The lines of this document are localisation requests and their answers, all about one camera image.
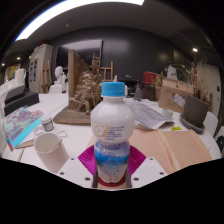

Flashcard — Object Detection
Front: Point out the red box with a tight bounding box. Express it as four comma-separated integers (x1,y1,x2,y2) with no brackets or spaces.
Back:
142,71,158,86

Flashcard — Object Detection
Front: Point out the white ceramic mug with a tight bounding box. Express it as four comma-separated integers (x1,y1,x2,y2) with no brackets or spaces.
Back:
33,132,70,174

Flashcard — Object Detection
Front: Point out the wooden easel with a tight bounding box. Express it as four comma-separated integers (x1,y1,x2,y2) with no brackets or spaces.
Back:
40,59,53,94
91,53,114,83

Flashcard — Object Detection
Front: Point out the wooden branch sculpture on board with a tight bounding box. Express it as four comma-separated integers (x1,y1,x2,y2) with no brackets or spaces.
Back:
53,49,104,126

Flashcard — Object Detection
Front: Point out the beige cloth table mat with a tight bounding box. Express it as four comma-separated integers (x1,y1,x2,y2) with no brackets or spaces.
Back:
87,128,213,176

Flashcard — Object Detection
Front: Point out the long ceiling light strip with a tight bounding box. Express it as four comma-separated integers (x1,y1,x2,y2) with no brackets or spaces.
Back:
14,0,146,42

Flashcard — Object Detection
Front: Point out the small paint jar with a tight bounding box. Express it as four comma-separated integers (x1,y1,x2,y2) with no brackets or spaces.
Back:
40,114,55,133

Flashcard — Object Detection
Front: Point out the dark round plant saucer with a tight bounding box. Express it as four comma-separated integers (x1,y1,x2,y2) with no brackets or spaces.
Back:
179,113,205,134

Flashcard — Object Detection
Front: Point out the grey printed newspaper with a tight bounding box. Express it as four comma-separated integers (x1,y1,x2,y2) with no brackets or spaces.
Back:
123,97,176,131

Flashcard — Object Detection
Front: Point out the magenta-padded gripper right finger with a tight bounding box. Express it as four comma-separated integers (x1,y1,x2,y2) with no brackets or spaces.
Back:
124,144,168,188

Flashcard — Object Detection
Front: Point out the small black box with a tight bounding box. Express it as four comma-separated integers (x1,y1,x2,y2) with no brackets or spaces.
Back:
3,83,27,105

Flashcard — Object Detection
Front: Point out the cardboard box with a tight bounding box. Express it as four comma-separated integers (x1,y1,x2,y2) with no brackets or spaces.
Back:
158,77,195,114

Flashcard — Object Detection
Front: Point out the white shelf cabinet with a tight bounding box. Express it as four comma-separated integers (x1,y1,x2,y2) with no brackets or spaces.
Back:
28,43,54,94

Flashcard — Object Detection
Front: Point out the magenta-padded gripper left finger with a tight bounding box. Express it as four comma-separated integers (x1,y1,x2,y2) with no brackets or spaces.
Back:
56,144,100,189

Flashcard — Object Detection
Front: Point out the black backpack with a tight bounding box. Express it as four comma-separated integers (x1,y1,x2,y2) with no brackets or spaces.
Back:
215,134,224,154

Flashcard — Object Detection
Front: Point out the small white cup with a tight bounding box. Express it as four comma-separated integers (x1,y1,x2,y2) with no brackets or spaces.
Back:
162,108,174,120

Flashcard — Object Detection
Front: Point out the clear glass pitcher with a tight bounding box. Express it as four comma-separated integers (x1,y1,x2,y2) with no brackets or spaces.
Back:
133,82,144,102

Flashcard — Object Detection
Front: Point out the white plastic chair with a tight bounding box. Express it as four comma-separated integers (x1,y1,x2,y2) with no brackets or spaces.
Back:
48,83,64,94
203,111,219,136

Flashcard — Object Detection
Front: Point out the white bottle with blue cap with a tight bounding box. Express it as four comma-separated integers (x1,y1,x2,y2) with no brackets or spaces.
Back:
90,81,136,184

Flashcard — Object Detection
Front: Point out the white plaster bust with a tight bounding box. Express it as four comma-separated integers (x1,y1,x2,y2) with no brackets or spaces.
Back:
61,72,69,93
54,65,65,86

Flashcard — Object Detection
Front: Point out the white plaster statue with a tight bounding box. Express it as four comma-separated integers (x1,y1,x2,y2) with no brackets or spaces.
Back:
166,64,179,81

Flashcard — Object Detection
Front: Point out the thin wooden stick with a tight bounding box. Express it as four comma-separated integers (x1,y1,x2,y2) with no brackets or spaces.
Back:
17,148,26,163

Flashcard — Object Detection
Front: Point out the black wall screen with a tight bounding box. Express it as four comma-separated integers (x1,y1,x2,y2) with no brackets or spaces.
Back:
54,39,104,69

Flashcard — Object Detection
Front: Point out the flat wooden slat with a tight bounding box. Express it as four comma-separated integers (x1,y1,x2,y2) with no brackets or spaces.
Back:
14,138,36,150

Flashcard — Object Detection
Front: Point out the thin wooden brush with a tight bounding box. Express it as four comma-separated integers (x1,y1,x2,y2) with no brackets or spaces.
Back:
53,139,64,153

